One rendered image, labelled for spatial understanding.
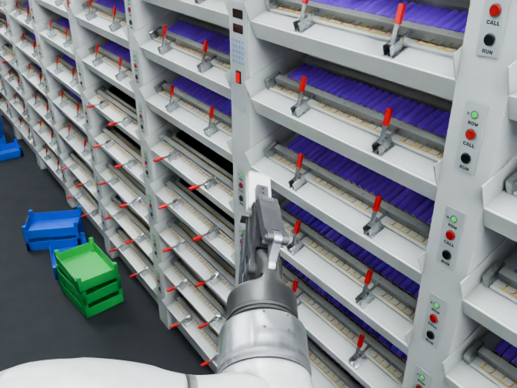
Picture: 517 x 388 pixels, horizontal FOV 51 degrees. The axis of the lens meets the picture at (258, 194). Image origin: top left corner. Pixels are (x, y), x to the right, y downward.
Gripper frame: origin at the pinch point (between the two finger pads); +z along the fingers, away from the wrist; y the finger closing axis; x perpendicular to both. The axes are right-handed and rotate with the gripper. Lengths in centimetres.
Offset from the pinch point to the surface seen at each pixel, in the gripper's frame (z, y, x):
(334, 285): 32, -53, -37
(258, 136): 68, -40, -14
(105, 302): 109, -187, 18
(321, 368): 30, -88, -48
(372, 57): 41.1, 3.6, -22.5
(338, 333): 30, -69, -45
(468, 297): 8, -22, -48
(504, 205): 12.8, -2.2, -44.1
